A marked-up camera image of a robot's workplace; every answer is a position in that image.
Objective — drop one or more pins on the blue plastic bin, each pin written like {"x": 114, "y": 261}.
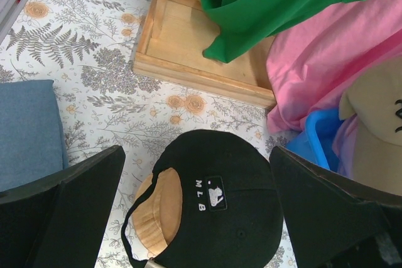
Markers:
{"x": 315, "y": 142}

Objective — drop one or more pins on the wooden hat stand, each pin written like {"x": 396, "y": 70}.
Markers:
{"x": 157, "y": 220}

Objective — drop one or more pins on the folded blue cloth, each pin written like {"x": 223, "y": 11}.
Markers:
{"x": 32, "y": 140}

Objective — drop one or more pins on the beige corduroy cap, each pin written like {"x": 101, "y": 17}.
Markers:
{"x": 375, "y": 99}

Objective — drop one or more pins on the wooden clothes rack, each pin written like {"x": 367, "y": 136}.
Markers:
{"x": 174, "y": 35}

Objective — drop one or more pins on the purple cap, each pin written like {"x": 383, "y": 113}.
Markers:
{"x": 343, "y": 146}

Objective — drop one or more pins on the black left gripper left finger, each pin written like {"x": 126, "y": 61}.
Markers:
{"x": 60, "y": 220}

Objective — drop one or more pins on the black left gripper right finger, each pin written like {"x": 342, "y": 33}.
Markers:
{"x": 333, "y": 221}

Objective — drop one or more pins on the pink t-shirt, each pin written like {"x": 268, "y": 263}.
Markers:
{"x": 311, "y": 64}

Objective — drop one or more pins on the black MLB cap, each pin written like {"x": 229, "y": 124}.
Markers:
{"x": 231, "y": 215}

